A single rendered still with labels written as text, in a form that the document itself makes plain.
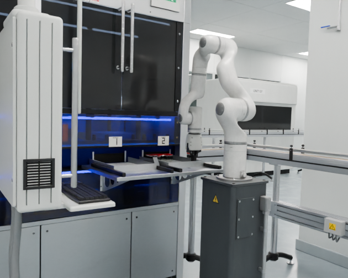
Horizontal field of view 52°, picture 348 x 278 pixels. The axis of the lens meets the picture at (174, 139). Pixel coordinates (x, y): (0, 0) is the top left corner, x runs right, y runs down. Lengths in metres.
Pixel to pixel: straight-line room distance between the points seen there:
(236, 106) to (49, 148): 0.91
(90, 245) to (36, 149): 0.94
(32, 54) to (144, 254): 1.48
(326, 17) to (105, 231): 2.46
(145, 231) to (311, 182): 1.64
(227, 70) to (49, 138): 0.98
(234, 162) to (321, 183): 1.57
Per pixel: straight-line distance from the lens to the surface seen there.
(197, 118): 2.14
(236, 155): 1.87
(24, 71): 1.44
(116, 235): 2.29
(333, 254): 3.39
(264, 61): 10.00
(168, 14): 2.43
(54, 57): 1.48
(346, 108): 3.20
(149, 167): 1.99
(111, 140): 2.16
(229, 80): 1.93
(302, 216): 2.75
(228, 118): 1.82
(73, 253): 2.22
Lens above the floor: 1.18
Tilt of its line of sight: 4 degrees down
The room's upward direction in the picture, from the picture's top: 2 degrees clockwise
